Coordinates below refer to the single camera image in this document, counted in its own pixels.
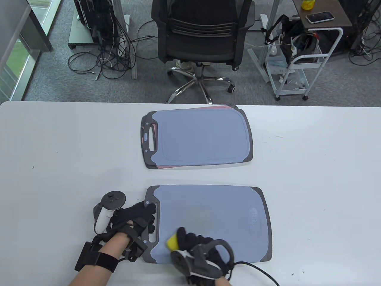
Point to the white cart with brown top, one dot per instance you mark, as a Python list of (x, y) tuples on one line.
[(330, 23)]

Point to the grey metal base plate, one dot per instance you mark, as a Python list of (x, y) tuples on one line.
[(79, 34)]

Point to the person's right forearm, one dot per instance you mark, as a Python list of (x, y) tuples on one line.
[(223, 282)]

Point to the grey hand controller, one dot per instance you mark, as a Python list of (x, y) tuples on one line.
[(181, 262), (99, 222)]

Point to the white smartphone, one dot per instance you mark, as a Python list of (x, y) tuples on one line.
[(320, 17)]

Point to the person's right hand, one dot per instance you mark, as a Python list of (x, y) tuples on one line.
[(184, 238)]

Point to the black bag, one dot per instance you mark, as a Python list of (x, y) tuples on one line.
[(293, 29)]

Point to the blue packet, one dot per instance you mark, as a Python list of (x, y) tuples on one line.
[(276, 62)]

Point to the silver metal desk leg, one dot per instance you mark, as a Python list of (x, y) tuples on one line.
[(259, 64)]

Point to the grey right hand controller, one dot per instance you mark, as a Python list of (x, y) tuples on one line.
[(181, 262)]

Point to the glass window panel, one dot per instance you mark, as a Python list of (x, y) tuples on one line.
[(18, 59)]

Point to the yellow bottle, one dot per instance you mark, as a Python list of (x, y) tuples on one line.
[(308, 4)]

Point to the white desk leg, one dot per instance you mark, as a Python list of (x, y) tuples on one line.
[(118, 9)]

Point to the grey left hand controller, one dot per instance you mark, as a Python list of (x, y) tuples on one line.
[(99, 222)]

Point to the black office chair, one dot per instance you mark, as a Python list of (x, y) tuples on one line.
[(202, 38)]

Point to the pink cutting board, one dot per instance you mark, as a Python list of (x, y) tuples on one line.
[(166, 167)]

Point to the person's left hand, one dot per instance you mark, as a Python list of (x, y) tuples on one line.
[(138, 214)]

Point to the blue cutting board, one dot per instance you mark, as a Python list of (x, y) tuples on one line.
[(214, 214), (205, 134)]

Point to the black computer tower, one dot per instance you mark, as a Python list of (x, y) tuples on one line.
[(98, 18)]

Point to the yellow sponge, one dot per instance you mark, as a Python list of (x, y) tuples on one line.
[(172, 242)]

